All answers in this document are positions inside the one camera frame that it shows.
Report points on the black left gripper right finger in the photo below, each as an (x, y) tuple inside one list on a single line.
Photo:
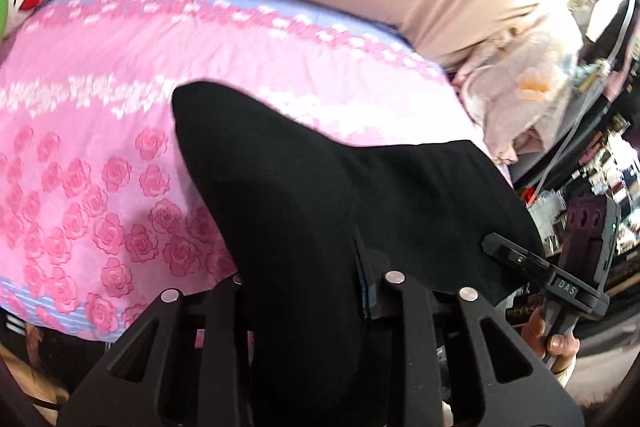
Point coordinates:
[(433, 346)]

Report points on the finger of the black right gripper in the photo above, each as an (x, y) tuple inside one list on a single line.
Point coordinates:
[(496, 246)]

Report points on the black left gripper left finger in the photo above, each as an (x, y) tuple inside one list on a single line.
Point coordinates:
[(183, 362)]

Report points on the black pants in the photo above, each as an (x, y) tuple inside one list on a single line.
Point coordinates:
[(297, 211)]

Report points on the right hand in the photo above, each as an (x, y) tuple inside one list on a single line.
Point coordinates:
[(563, 347)]

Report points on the pale floral blanket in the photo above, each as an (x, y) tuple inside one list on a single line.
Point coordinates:
[(516, 85)]

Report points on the pink floral bed sheet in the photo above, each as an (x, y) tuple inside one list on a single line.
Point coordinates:
[(99, 214)]

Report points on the green plush pillow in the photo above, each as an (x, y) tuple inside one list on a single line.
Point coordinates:
[(4, 14)]

